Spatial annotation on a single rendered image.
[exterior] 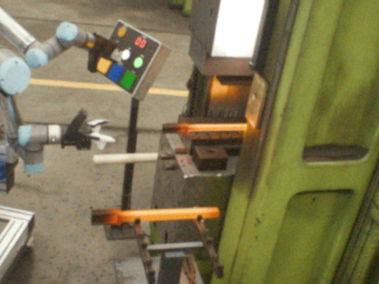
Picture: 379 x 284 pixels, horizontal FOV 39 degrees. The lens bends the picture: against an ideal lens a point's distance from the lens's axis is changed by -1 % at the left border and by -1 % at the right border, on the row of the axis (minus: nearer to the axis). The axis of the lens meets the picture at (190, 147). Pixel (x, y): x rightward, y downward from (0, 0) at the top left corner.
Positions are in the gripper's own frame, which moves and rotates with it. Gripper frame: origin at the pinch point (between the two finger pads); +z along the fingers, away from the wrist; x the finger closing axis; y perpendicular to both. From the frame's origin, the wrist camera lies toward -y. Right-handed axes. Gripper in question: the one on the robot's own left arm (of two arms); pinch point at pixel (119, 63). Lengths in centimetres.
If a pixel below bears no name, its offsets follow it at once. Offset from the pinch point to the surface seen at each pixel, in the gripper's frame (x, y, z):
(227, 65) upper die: -57, 22, -5
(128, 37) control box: 14.2, 12.0, 10.3
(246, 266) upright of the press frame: -96, -40, 18
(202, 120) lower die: -43.1, -2.9, 18.0
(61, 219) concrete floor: 34, -99, 49
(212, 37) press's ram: -56, 27, -19
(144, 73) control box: -6.6, 1.6, 10.3
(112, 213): -74, -39, -39
